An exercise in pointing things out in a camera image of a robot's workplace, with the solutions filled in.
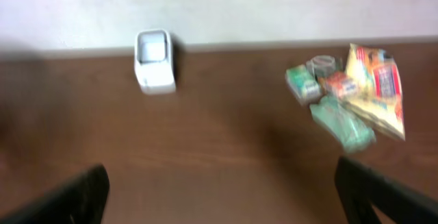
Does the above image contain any small orange snack box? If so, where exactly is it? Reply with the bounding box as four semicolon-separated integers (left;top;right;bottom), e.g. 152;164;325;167
320;71;359;99

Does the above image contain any dark green balm box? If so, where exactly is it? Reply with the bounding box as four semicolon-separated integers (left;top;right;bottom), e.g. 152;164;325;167
305;55;344;78

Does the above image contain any teal snack pack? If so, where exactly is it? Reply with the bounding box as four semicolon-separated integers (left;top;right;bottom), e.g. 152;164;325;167
309;95;376;153

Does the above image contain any white barcode scanner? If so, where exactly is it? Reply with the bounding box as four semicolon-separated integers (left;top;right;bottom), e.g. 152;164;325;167
134;29;176;95

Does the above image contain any small teal snack box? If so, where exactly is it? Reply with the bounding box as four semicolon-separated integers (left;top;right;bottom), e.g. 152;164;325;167
285;64;322;105

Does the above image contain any yellow snack chip bag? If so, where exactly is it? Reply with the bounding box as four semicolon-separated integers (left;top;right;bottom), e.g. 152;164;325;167
343;44;405;140

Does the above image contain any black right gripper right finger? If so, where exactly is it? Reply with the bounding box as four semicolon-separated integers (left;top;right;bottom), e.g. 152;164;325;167
335;156;437;224

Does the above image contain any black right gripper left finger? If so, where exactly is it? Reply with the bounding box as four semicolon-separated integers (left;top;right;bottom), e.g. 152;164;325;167
1;164;110;224

